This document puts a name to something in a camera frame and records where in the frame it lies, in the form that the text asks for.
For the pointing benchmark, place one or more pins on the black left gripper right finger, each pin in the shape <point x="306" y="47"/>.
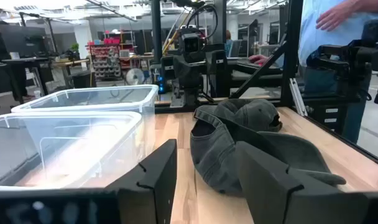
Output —
<point x="285" y="199"/>

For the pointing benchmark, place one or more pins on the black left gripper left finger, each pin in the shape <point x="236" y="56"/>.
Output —
<point x="151" y="180"/>

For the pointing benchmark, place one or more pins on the dark gray baseball cap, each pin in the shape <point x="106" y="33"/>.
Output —
<point x="220" y="149"/>

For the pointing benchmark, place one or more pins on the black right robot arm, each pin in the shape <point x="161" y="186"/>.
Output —
<point x="189" y="93"/>

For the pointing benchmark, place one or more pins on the person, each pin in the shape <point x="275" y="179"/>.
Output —
<point x="228" y="42"/>
<point x="325" y="40"/>

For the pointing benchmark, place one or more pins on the clear plastic bin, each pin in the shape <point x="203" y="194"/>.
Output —
<point x="67" y="115"/>
<point x="145" y="99"/>

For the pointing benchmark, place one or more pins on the white round fan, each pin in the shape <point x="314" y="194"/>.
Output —
<point x="134" y="76"/>

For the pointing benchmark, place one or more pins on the person's hand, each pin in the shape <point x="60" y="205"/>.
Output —
<point x="258" y="59"/>
<point x="341" y="15"/>

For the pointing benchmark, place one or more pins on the red parts bin shelf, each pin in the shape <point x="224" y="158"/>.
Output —
<point x="105" y="59"/>

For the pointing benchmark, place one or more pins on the black drawer cabinet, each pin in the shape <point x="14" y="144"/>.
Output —
<point x="329" y="116"/>

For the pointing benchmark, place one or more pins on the black waste bin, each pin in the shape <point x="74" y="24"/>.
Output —
<point x="81" y="79"/>

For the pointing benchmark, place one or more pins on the small potted room plant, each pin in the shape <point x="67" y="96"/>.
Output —
<point x="74" y="47"/>

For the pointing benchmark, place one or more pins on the wooden desk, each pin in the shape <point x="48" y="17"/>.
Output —
<point x="67" y="63"/>

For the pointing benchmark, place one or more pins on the black computer monitor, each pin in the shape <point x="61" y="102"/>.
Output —
<point x="22" y="40"/>

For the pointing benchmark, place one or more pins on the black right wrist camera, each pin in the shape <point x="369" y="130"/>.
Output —
<point x="191" y="43"/>

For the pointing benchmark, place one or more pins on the black aluminium table frame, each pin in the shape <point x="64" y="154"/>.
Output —
<point x="291" y="62"/>

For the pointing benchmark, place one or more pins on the gray metal frame bracket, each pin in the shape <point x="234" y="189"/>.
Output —
<point x="297" y="96"/>

